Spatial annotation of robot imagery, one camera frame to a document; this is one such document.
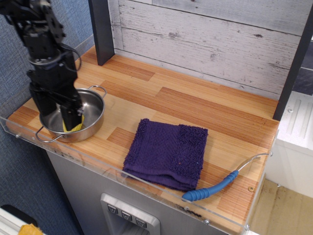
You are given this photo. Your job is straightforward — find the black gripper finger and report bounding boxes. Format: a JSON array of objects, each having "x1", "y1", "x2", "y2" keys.
[
  {"x1": 29, "y1": 84, "x2": 57, "y2": 116},
  {"x1": 60, "y1": 104, "x2": 83, "y2": 130}
]

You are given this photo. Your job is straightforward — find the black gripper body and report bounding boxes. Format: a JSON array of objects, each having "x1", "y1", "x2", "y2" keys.
[{"x1": 27, "y1": 50, "x2": 82, "y2": 107}]

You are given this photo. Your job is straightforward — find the yellow toy corn cob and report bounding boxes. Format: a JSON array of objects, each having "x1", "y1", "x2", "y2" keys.
[{"x1": 63, "y1": 115, "x2": 85, "y2": 133}]

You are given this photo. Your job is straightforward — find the small steel pot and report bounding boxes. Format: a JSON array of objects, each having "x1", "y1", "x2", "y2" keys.
[{"x1": 35, "y1": 85, "x2": 107, "y2": 143}]

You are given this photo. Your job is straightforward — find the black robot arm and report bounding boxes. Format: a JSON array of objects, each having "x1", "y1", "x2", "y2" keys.
[{"x1": 0, "y1": 0, "x2": 84, "y2": 132}]

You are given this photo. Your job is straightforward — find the purple folded towel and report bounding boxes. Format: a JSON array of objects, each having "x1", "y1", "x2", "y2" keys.
[{"x1": 123, "y1": 118, "x2": 208, "y2": 191}]

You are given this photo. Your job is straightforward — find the silver dispenser button panel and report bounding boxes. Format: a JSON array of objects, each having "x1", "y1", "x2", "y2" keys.
[{"x1": 100, "y1": 193, "x2": 161, "y2": 235}]

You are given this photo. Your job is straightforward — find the clear acrylic guard rail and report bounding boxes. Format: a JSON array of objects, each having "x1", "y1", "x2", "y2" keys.
[{"x1": 0, "y1": 118, "x2": 266, "y2": 235}]

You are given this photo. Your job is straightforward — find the blue handled spoon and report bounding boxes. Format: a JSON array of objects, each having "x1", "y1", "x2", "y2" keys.
[{"x1": 181, "y1": 153, "x2": 269, "y2": 202}]

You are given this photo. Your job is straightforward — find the dark right frame post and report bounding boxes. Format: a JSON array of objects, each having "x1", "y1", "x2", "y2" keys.
[{"x1": 272, "y1": 6, "x2": 313, "y2": 121}]

